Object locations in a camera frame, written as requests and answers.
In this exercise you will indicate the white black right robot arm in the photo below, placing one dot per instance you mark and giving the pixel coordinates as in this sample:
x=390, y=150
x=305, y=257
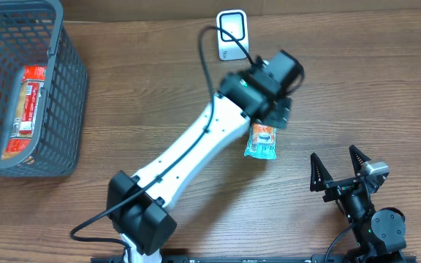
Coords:
x=380, y=234

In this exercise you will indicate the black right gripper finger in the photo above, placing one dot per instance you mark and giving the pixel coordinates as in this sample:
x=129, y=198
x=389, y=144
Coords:
x=358, y=158
x=320, y=177

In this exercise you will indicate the teal snack packet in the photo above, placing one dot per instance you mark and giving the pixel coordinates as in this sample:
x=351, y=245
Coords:
x=262, y=142

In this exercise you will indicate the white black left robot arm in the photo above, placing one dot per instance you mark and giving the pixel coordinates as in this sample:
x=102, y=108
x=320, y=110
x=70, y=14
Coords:
x=138, y=205

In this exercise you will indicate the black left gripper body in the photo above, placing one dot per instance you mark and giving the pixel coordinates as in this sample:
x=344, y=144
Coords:
x=278, y=115

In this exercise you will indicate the white barcode scanner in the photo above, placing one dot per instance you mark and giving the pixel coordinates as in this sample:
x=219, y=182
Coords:
x=234, y=21

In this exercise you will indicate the long orange cracker pack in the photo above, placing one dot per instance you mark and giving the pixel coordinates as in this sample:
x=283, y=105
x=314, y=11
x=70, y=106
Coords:
x=26, y=110

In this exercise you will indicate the grey plastic mesh basket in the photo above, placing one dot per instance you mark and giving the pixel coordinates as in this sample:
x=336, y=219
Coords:
x=32, y=33

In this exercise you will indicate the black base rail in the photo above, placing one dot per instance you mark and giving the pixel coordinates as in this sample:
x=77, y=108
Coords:
x=316, y=258

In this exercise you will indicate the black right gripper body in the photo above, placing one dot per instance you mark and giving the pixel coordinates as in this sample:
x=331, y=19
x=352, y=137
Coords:
x=340, y=185

